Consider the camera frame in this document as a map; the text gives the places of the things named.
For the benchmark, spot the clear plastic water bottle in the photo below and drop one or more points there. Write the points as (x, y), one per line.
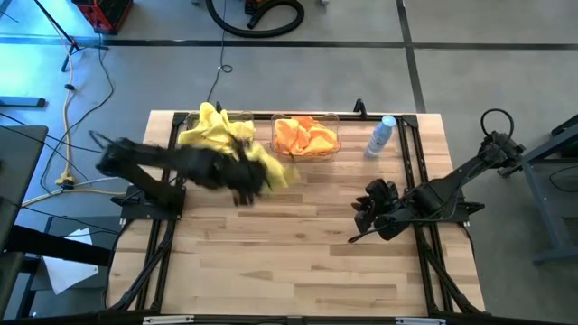
(379, 135)

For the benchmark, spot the dark grey desk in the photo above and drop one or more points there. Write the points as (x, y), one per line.
(18, 171)

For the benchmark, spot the black table clamp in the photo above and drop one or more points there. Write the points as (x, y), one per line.
(219, 107)
(360, 108)

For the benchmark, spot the dark flat floor bar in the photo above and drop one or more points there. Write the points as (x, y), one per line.
(22, 102)

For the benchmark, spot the white paper sheet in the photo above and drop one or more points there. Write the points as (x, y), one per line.
(68, 271)

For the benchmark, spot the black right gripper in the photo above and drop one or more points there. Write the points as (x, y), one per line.
(388, 212)

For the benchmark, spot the black metal table frame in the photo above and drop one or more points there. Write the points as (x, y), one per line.
(262, 116)

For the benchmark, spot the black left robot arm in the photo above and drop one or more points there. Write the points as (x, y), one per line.
(149, 155)

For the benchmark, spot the black desk beam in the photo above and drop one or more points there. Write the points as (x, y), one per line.
(54, 246)

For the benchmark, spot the black tripod stand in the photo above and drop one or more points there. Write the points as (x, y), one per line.
(74, 45)

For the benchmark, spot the clear plastic basket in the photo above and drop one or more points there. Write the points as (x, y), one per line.
(248, 116)
(334, 158)

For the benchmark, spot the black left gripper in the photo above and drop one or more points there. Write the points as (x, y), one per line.
(239, 173)

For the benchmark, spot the red black crate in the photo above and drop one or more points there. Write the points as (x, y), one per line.
(104, 13)

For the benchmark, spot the grey metal table frame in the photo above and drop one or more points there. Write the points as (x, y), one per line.
(539, 203)

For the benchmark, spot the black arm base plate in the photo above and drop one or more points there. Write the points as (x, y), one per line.
(135, 210)
(451, 216)

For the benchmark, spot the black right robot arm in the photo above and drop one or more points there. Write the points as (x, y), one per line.
(456, 178)

